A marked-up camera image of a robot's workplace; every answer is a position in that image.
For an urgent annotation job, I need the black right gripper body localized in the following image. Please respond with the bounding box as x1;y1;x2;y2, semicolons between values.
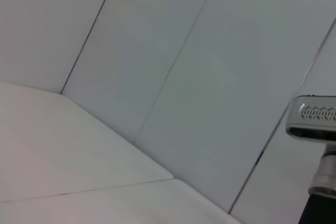
298;194;336;224

